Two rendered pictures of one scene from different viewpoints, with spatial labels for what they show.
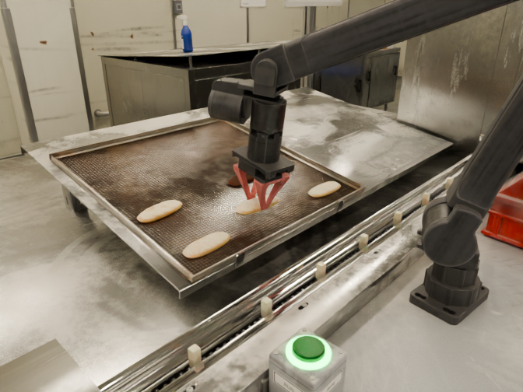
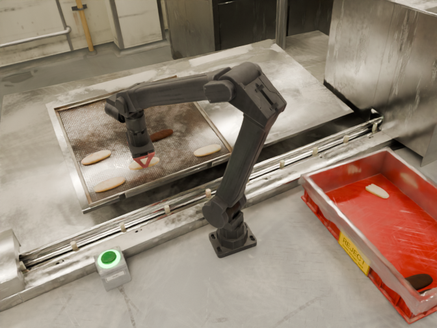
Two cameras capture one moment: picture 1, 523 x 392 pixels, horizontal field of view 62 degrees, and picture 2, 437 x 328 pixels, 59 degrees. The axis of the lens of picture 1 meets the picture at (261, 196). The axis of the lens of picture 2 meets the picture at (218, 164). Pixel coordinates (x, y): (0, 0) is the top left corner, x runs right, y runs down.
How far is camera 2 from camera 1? 70 cm
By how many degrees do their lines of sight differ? 23
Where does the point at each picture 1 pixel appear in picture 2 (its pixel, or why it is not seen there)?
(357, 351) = (157, 259)
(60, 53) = not seen: outside the picture
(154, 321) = (76, 220)
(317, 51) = (142, 99)
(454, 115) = (356, 88)
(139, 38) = not seen: outside the picture
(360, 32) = (158, 94)
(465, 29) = (366, 21)
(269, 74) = (121, 107)
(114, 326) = (58, 218)
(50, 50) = not seen: outside the picture
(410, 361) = (177, 271)
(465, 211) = (214, 202)
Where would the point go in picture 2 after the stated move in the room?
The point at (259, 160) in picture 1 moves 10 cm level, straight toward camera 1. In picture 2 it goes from (132, 144) to (115, 165)
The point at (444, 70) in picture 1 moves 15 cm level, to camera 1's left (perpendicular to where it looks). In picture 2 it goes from (352, 51) to (311, 48)
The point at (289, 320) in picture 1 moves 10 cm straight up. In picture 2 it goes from (125, 237) to (118, 212)
